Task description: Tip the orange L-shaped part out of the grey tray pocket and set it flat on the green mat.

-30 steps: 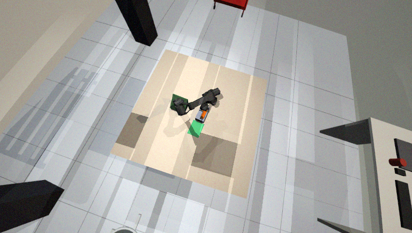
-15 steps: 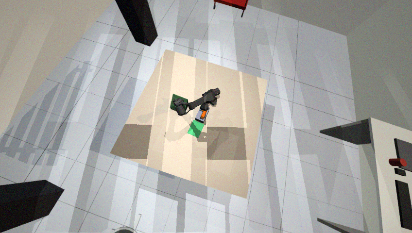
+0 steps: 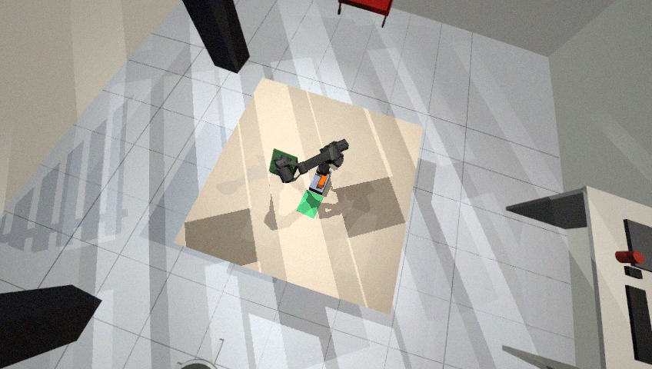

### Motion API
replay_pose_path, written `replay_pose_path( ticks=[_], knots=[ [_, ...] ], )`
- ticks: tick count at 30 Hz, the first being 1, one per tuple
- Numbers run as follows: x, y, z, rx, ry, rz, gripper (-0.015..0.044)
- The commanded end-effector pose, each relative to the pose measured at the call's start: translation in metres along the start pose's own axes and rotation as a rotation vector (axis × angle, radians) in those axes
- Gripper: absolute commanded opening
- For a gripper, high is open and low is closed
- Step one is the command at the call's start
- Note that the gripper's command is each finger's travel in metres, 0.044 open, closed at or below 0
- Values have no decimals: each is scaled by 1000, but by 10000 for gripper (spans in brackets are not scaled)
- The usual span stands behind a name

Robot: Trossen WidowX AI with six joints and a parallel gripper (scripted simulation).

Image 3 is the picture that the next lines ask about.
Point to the orange l-shaped part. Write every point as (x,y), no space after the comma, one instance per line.
(322,181)

